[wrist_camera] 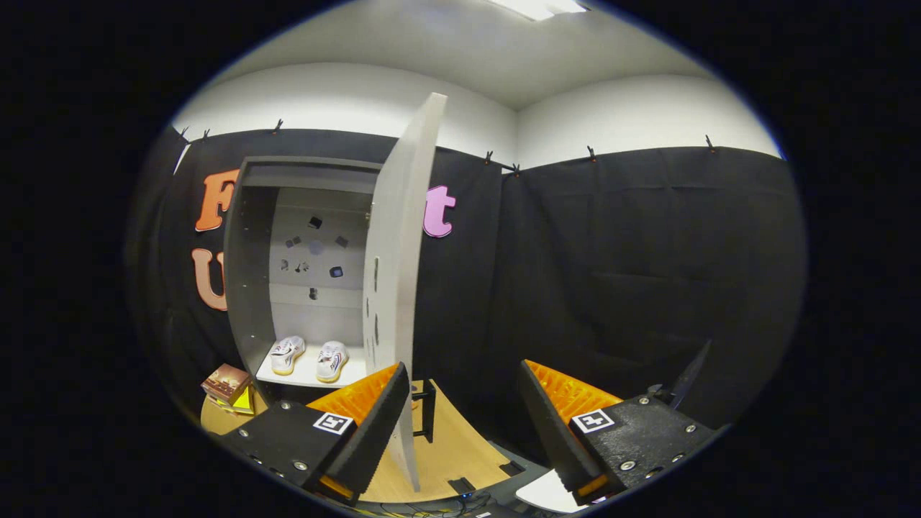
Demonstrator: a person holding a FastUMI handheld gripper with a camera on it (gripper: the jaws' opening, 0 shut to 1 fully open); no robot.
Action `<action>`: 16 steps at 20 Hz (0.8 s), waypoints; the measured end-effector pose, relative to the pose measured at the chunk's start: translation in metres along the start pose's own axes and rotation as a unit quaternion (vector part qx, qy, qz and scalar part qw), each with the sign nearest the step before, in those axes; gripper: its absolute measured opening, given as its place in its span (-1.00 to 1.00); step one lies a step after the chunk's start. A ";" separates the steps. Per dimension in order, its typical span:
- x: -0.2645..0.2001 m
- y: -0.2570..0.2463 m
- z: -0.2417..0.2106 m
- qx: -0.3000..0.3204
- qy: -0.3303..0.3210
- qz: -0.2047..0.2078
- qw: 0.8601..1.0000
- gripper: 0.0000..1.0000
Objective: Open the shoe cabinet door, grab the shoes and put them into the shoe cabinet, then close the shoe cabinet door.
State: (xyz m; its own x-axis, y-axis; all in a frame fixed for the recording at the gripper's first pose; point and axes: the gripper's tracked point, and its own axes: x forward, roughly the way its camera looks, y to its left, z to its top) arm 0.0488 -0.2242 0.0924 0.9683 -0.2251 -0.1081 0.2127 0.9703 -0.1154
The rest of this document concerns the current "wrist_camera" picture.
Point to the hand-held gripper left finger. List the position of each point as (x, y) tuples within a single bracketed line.
[(381, 424)]

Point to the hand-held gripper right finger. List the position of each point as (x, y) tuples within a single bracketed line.
[(550, 432)]

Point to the white canvas shoe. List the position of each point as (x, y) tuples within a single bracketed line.
[(288, 355), (332, 360)]

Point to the beige shoe cabinet door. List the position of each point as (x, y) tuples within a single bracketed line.
[(396, 252)]

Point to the grey shoe cabinet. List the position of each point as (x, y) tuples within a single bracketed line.
[(248, 288)]

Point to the black table clamp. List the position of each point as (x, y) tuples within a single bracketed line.
[(512, 468), (461, 485)]

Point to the black stand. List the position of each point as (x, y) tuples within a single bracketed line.
[(691, 374)]

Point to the black backdrop cloth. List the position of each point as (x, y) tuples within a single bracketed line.
[(611, 288)]

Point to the brown book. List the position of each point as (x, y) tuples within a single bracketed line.
[(225, 380)]

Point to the row of black cloth clips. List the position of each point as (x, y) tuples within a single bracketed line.
[(591, 153)]

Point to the ceiling light panel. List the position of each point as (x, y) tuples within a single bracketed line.
[(536, 7)]

